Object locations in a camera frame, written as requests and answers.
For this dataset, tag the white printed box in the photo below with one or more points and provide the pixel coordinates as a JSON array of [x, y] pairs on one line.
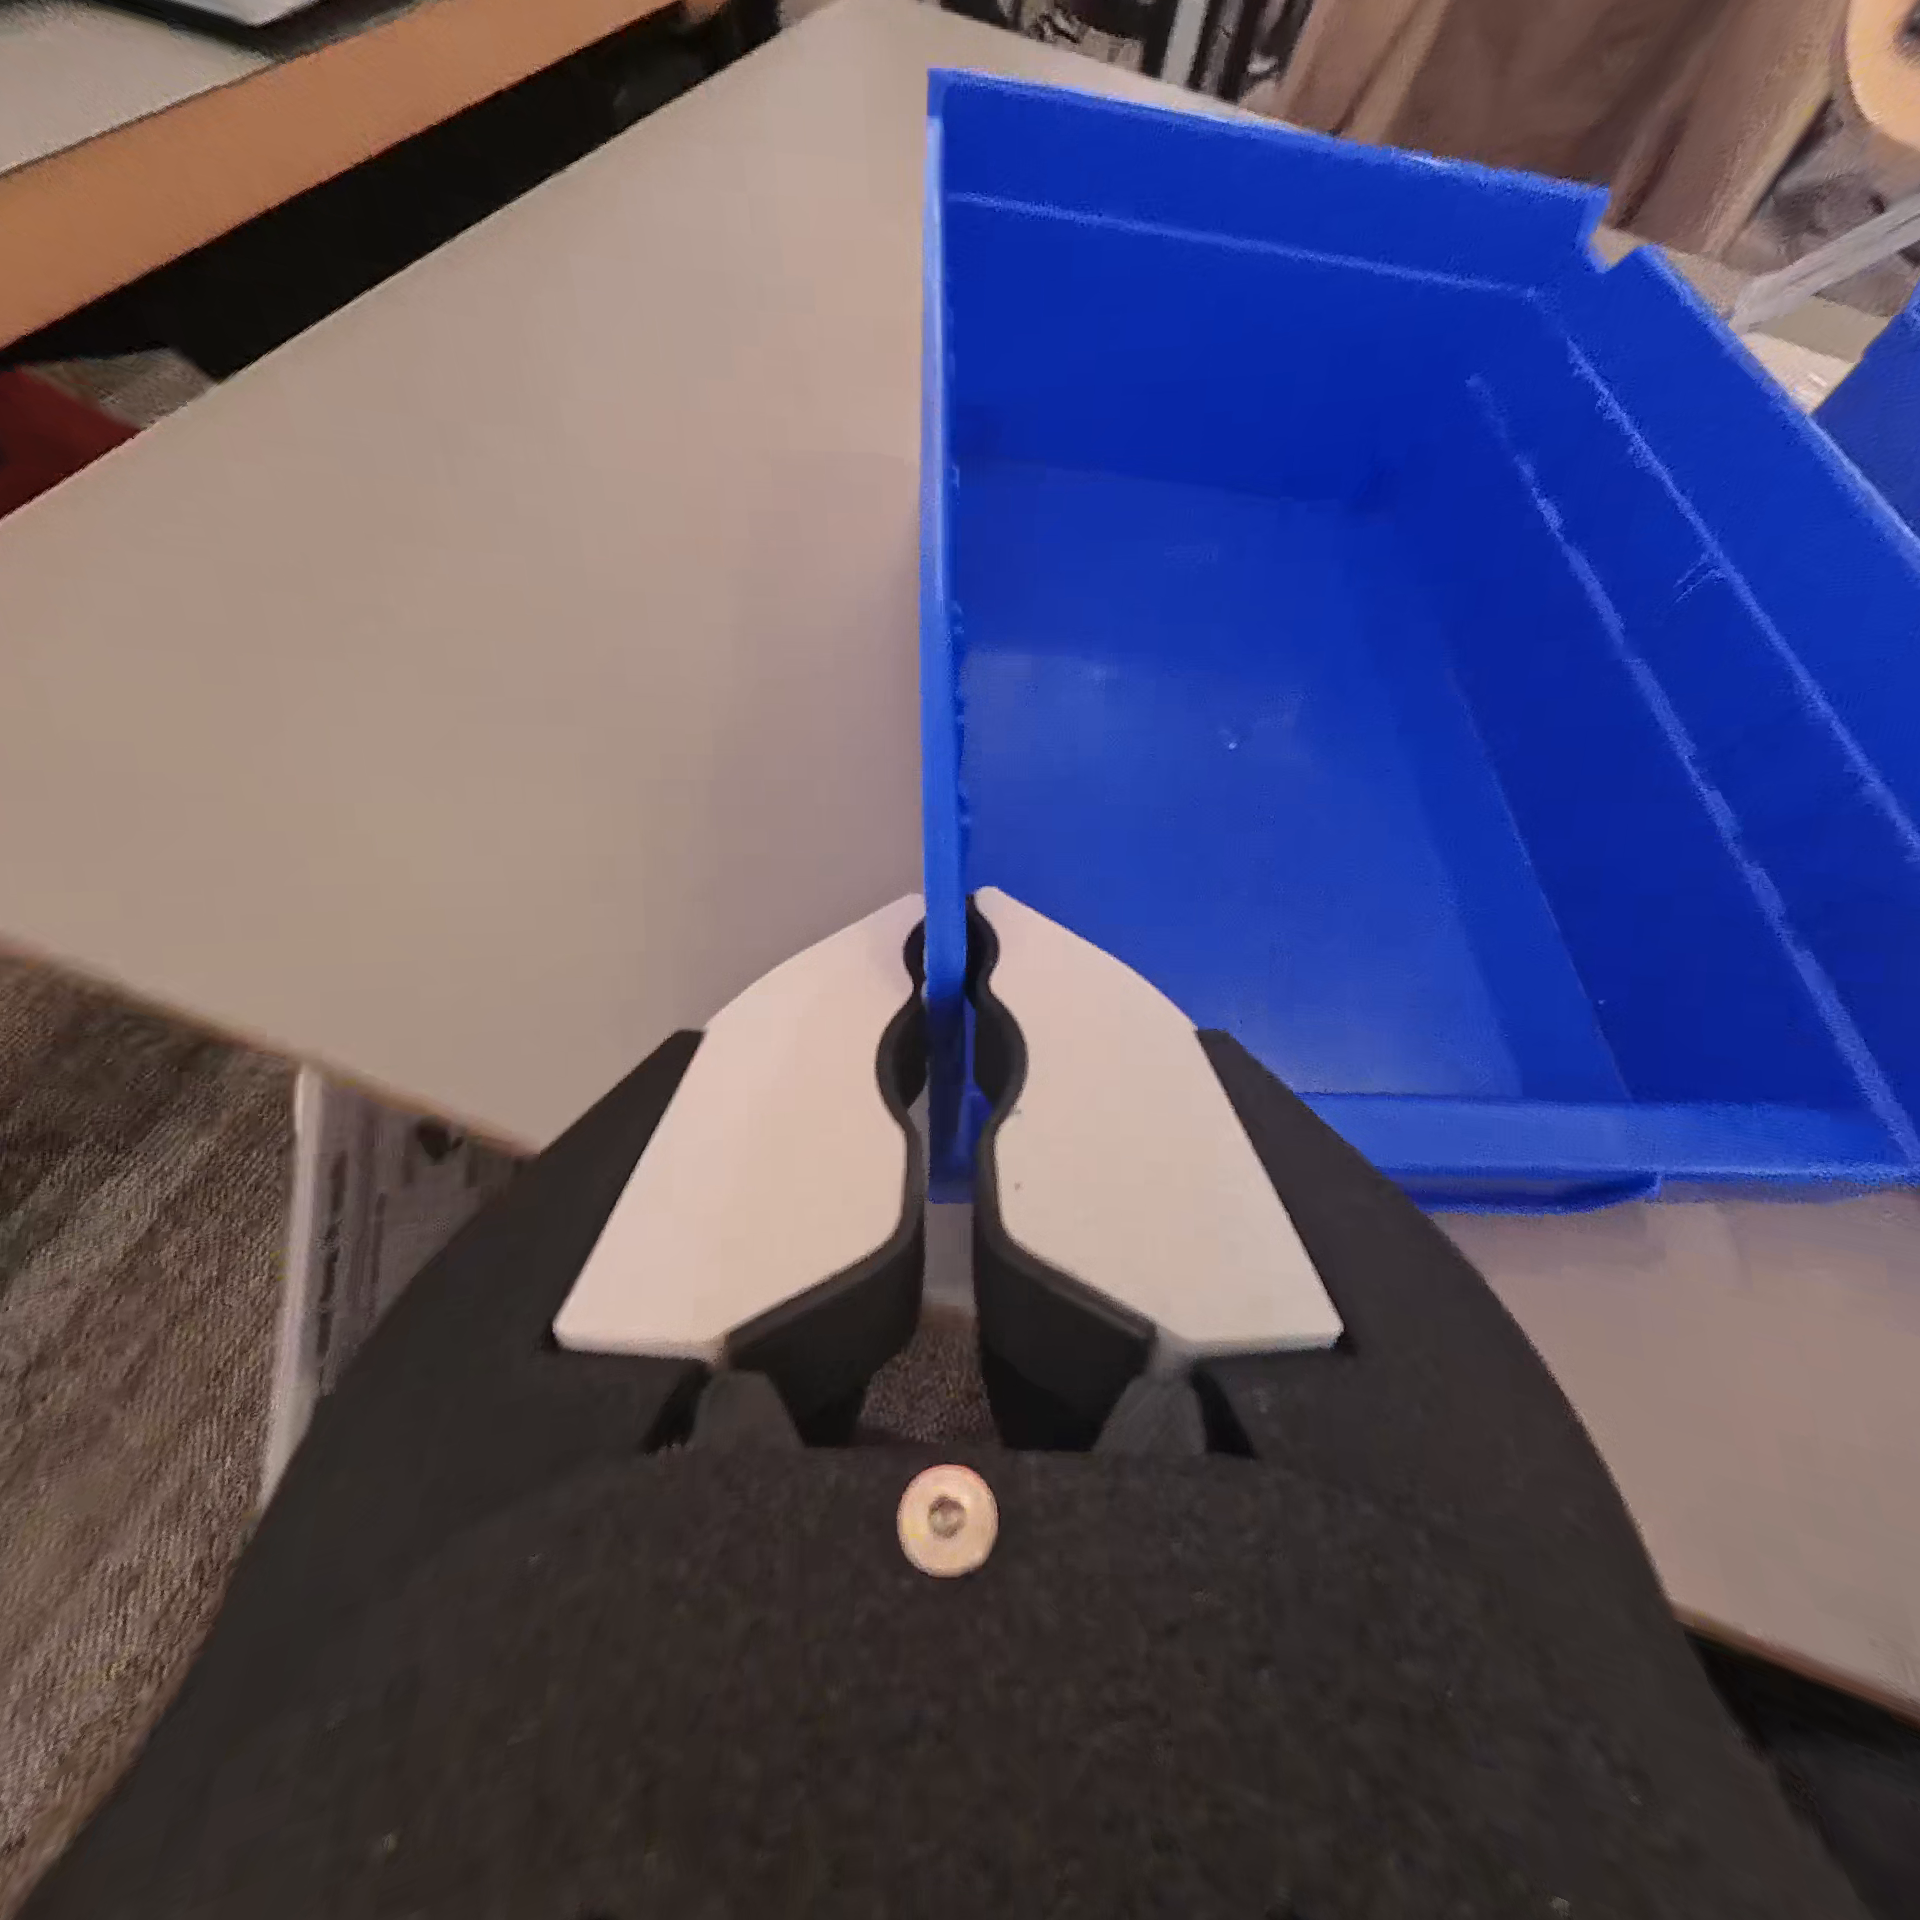
[[347, 1243]]

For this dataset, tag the dark red seat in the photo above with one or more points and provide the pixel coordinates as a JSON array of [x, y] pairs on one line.
[[51, 443]]

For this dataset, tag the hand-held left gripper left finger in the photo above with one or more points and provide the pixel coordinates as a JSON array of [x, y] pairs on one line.
[[749, 1183]]

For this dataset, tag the blue plastic bin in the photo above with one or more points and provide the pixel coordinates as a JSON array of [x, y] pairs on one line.
[[1275, 783], [1883, 419]]

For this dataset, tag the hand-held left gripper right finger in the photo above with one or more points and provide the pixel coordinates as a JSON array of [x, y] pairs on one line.
[[1171, 1183]]

